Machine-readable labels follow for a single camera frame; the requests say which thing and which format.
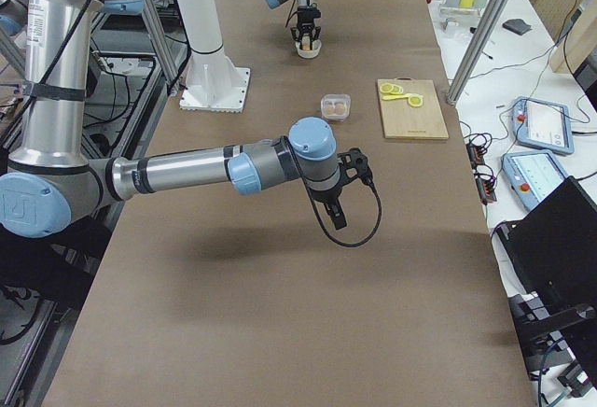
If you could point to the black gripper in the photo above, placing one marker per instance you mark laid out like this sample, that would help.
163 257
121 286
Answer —
323 196
306 19

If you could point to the blue teach pendant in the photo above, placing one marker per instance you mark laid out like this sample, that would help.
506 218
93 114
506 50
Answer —
542 124
533 175

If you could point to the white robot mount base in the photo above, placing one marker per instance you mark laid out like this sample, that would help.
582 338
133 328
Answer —
213 82

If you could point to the blue teach pendant far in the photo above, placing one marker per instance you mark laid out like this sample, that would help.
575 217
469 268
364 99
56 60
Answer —
542 124

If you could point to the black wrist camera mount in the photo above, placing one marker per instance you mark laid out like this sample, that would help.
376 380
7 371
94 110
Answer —
353 165

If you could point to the yellow plastic knife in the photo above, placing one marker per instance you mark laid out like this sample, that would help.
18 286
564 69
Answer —
389 97

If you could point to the lemon slice upper left pair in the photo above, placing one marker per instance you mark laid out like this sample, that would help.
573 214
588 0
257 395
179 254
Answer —
387 88

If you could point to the lemon slice top right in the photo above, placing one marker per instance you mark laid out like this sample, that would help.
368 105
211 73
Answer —
415 100

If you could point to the blue teach pendant near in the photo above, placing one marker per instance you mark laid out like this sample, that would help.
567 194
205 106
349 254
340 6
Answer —
533 175

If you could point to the aluminium frame post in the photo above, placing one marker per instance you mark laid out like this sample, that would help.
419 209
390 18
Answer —
473 52

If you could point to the wooden cutting board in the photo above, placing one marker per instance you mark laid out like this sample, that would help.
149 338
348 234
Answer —
400 121

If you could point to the white bowl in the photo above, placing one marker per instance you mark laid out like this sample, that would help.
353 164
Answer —
312 53

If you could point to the black monitor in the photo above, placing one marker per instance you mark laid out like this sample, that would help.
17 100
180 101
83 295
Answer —
553 252

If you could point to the clear plastic egg box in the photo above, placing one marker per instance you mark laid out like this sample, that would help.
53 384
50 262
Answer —
335 99

